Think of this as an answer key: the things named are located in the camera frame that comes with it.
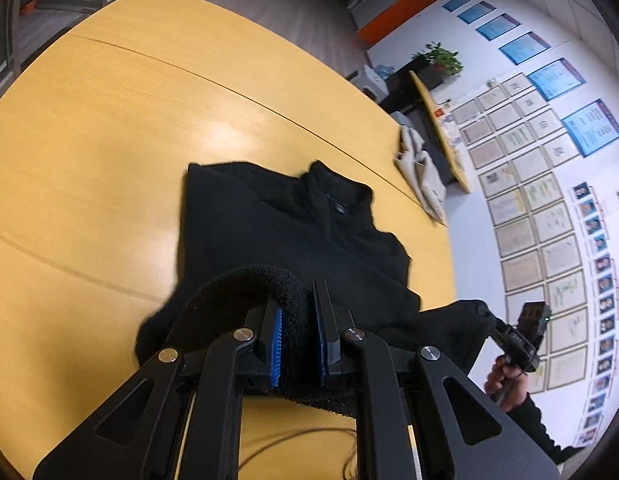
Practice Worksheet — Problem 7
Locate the black fleece jacket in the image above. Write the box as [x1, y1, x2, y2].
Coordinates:
[134, 162, 495, 416]

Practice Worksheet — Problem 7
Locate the black forearm sleeve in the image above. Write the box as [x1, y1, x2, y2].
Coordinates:
[508, 394, 584, 465]

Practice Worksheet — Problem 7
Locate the person right hand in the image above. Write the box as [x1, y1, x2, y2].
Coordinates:
[484, 356, 529, 413]

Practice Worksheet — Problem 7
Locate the yellow side table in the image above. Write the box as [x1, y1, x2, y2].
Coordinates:
[380, 68, 471, 194]

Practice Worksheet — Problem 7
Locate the beige folded garment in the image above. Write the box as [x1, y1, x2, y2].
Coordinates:
[394, 125, 447, 226]

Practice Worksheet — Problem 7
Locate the potted green plant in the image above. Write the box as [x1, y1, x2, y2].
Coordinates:
[413, 42, 463, 77]

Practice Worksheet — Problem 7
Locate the thin black cable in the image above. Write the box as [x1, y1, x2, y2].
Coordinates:
[235, 424, 361, 480]

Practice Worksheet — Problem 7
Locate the orange wall panel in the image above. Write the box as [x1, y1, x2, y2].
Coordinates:
[357, 0, 439, 47]

